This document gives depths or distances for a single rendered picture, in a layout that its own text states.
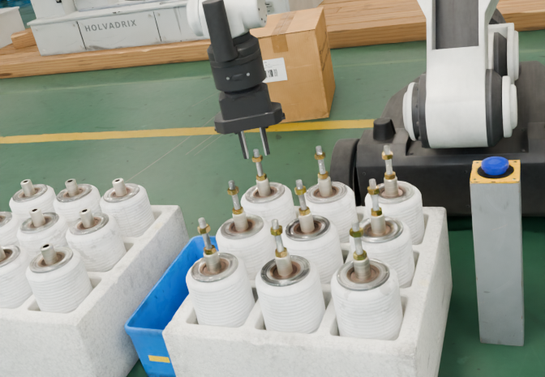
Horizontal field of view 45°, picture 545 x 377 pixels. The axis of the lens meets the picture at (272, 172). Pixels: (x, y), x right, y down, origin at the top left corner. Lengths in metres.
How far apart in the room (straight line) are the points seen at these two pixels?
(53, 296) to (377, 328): 0.56
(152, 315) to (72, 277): 0.18
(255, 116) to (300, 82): 1.03
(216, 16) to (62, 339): 0.59
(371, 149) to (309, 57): 0.75
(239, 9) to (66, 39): 2.62
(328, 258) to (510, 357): 0.35
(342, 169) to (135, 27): 2.12
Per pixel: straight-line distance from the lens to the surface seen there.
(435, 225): 1.18
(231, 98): 1.11
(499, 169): 1.03
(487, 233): 1.07
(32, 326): 1.22
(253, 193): 1.22
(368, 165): 1.42
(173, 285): 1.33
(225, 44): 1.04
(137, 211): 1.34
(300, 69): 2.13
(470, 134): 1.23
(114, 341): 1.25
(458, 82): 1.23
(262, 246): 1.10
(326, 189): 1.16
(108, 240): 1.26
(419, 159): 1.40
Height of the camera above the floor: 0.80
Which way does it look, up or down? 25 degrees down
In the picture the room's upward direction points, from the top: 12 degrees counter-clockwise
